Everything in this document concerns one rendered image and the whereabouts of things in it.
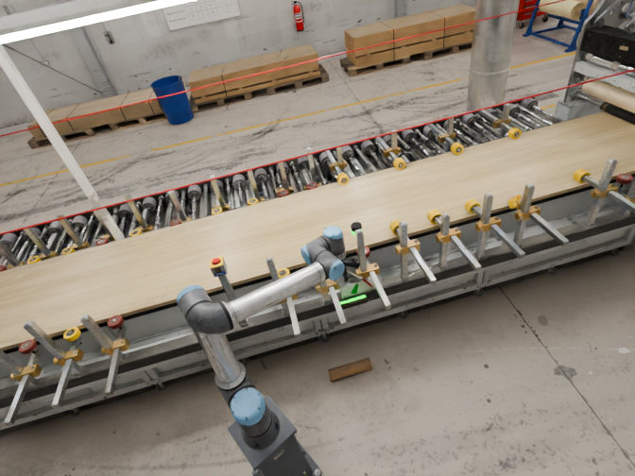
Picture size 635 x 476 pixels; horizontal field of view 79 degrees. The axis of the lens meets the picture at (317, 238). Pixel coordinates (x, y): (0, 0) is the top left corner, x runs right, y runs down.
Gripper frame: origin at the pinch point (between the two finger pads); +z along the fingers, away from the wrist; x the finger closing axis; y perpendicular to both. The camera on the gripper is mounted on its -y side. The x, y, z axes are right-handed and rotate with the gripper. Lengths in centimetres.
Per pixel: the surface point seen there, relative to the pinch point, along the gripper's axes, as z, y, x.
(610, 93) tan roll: -8, -247, -99
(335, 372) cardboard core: 91, 16, -6
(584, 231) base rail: 30, -159, -10
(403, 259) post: 11.2, -38.9, -14.3
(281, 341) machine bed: 82, 48, -38
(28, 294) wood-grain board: 9, 195, -79
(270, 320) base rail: 29, 46, -14
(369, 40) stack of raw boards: 43, -228, -591
